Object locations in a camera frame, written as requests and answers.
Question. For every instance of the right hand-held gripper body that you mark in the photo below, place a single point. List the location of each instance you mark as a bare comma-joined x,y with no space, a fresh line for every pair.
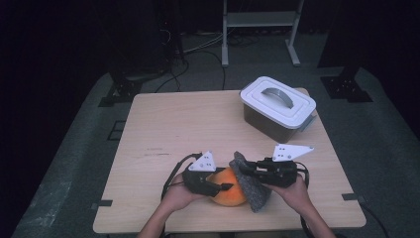
280,173

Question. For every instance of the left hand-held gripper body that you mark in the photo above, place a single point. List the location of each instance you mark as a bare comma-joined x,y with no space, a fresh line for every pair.
196,181

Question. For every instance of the orange plush toy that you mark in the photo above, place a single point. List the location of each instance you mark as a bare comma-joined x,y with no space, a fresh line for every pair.
228,198

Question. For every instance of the grey cloth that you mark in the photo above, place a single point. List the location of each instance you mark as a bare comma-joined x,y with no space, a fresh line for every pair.
256,198

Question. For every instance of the brown transparent storage box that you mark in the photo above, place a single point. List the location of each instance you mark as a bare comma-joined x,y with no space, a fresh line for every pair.
267,127

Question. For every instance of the person's left hand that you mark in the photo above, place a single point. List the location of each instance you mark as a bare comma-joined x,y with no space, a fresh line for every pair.
178,196

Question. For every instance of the person's right hand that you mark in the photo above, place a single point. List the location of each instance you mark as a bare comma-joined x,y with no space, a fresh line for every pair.
297,195

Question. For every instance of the white metal stand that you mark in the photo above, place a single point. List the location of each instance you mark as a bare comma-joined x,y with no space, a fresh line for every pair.
261,19

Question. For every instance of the black stand with base plate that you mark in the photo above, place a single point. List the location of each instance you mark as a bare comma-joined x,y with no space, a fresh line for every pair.
122,91
345,89

